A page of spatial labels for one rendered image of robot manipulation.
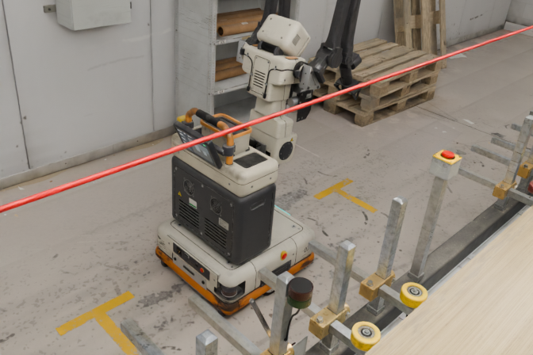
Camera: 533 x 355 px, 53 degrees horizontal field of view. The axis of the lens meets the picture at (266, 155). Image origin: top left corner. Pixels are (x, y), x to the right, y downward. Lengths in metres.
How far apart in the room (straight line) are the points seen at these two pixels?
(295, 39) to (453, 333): 1.49
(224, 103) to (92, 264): 2.11
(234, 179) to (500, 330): 1.24
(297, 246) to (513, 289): 1.31
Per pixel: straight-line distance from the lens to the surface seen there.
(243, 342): 1.56
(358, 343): 1.56
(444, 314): 1.72
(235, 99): 4.81
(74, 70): 3.85
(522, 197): 2.59
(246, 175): 2.37
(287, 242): 2.86
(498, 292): 1.87
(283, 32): 2.55
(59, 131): 3.95
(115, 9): 3.61
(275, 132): 2.68
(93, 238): 3.36
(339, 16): 2.54
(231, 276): 2.63
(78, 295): 3.01
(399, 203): 1.66
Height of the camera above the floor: 2.02
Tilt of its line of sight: 29 degrees down
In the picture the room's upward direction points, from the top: 5 degrees clockwise
